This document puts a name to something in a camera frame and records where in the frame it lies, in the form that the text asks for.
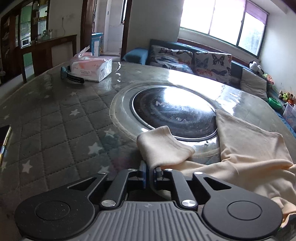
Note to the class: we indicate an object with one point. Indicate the plush toy pile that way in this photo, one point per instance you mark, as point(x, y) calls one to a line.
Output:
point(287, 97)

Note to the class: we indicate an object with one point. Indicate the round black induction cooktop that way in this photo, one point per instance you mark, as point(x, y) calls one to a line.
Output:
point(189, 116)

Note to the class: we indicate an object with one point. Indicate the right butterfly cushion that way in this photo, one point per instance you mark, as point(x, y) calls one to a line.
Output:
point(213, 65)

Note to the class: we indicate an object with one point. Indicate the butterfly cushion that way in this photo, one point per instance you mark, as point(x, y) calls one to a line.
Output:
point(213, 65)
point(179, 60)

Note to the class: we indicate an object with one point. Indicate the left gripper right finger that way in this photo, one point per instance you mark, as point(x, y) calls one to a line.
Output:
point(186, 193)

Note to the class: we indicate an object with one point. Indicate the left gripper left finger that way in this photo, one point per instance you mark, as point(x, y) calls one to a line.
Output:
point(104, 192)

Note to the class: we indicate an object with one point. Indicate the cream beige garment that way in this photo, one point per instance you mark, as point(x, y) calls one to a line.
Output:
point(251, 158)

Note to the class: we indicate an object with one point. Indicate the left butterfly cushion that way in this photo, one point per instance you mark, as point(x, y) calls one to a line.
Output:
point(179, 60)

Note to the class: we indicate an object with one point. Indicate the panda plush toy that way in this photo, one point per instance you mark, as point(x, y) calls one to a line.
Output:
point(254, 67)

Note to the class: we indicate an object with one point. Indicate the clear plastic storage box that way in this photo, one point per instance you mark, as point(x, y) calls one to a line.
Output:
point(289, 115)

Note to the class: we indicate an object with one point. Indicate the grey quilted star tablecloth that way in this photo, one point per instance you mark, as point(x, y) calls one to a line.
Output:
point(62, 133)

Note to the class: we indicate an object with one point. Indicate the grey plain cushion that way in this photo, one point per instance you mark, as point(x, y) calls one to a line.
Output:
point(253, 84)

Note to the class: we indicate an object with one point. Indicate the pink tissue pack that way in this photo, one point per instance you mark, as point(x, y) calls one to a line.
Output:
point(90, 67)

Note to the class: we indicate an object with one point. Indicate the blue white cardboard box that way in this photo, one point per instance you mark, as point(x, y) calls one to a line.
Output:
point(96, 39)

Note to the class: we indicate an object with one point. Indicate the blue corner sofa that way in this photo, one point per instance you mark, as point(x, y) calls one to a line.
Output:
point(141, 56)

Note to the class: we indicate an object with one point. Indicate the dark wooden display cabinet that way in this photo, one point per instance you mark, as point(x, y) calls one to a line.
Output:
point(21, 26)

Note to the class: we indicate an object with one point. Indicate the window with green frame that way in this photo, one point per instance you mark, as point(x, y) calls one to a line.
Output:
point(239, 23)

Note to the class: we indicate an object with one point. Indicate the green bowl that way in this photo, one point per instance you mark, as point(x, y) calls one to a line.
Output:
point(274, 103)

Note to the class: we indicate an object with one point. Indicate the black teal smartwatch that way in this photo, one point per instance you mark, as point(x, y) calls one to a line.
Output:
point(67, 75)

